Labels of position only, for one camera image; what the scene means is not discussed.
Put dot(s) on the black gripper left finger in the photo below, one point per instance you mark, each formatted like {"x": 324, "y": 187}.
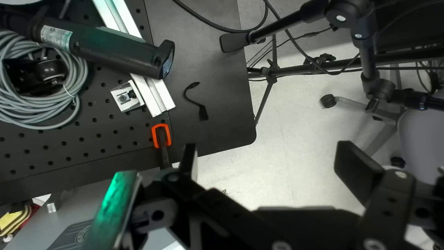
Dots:
{"x": 188, "y": 164}

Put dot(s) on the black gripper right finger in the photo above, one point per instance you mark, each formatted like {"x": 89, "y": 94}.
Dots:
{"x": 356, "y": 169}

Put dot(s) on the black orange bar clamp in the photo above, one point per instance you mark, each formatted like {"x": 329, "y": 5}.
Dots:
{"x": 162, "y": 140}

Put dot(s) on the black camera tripod stand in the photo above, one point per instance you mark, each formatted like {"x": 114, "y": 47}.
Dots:
{"x": 385, "y": 33}

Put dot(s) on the aluminium extrusion rail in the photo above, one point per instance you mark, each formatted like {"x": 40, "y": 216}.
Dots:
{"x": 147, "y": 64}

